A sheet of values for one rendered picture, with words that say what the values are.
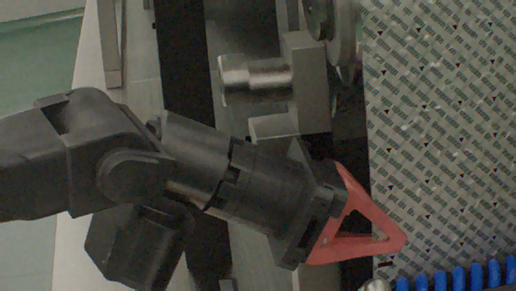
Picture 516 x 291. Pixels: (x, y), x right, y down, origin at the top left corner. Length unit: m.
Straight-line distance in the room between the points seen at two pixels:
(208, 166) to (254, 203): 0.04
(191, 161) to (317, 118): 0.14
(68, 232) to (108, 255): 0.54
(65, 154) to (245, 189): 0.14
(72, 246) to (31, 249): 2.16
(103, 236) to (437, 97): 0.26
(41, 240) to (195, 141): 2.73
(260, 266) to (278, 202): 0.41
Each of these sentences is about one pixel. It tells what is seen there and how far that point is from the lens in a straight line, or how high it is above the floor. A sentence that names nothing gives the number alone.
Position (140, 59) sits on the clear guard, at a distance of 1.81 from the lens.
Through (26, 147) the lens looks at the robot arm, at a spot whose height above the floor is 1.21.
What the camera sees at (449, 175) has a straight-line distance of 0.80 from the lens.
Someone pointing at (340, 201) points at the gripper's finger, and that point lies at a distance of 0.74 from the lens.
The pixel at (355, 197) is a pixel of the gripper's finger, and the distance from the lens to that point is 0.77.
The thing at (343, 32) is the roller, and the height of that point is 1.23.
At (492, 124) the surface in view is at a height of 1.15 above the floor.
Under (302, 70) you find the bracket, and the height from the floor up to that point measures 1.19.
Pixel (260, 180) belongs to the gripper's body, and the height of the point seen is 1.14.
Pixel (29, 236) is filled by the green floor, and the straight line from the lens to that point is 3.51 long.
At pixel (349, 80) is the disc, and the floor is 1.19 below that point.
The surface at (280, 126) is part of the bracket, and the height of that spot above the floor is 1.14.
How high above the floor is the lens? 1.43
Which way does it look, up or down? 21 degrees down
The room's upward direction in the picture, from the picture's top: 6 degrees counter-clockwise
